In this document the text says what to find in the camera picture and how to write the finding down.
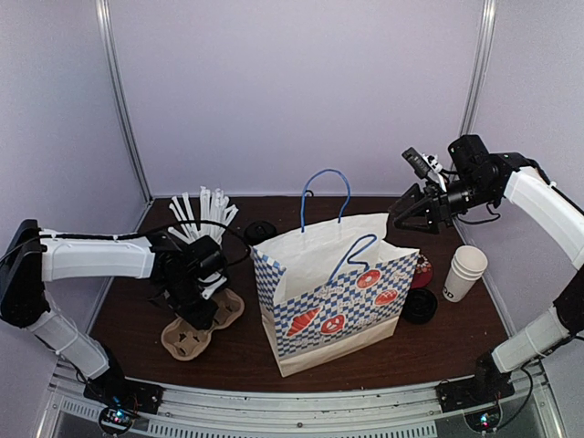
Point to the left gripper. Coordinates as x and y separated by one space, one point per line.
196 319

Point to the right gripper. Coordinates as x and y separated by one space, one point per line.
436 206

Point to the cardboard cup carrier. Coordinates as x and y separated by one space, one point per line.
184 342

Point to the blue checkered paper bag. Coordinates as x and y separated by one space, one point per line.
328 289

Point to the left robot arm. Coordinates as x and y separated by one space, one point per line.
187 274

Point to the red floral plate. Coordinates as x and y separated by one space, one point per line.
423 272

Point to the stack of paper cups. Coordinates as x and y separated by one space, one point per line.
467 266

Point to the paper cup holding straws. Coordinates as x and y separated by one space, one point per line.
215 212

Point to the stack of black lids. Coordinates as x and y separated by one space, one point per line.
420 306

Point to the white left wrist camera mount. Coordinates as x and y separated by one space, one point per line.
211 284

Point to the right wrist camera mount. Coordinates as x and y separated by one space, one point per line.
426 167

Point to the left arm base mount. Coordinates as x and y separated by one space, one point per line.
130 396

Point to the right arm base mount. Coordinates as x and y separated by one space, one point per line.
468 393

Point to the aluminium front rail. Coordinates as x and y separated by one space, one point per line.
407 411

